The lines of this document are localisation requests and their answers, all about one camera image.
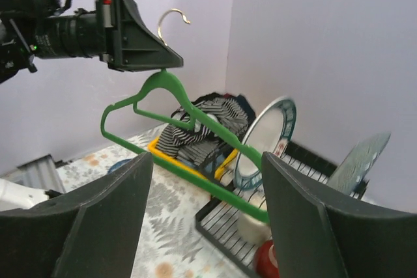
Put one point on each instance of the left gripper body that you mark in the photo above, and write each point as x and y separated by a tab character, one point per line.
109	35

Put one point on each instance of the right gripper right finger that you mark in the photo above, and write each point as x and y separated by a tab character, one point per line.
320	232

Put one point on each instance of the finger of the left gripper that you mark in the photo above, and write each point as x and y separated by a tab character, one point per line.
135	47

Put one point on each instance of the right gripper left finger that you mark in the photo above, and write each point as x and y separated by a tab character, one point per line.
91	231

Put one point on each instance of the striped tank top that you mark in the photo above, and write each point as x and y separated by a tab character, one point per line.
196	145

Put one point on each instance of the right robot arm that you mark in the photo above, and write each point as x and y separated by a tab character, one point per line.
19	195

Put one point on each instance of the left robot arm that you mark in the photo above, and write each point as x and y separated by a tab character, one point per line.
46	29

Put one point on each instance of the red bowl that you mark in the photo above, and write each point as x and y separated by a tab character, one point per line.
264	261

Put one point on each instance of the white ceramic cup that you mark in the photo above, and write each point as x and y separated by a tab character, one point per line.
251	230

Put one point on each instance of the blue white patterned bowl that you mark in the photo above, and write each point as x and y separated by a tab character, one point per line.
118	164

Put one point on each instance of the floral table mat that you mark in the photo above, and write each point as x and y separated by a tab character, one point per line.
169	245

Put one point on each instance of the grey patterned plate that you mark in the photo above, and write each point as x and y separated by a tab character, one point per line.
352	170

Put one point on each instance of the yellow plastic tray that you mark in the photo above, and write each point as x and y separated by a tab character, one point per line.
216	169

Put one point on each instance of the white plate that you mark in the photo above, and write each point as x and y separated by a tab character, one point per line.
270	132

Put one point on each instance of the black wire dish rack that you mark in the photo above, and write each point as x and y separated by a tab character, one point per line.
217	220

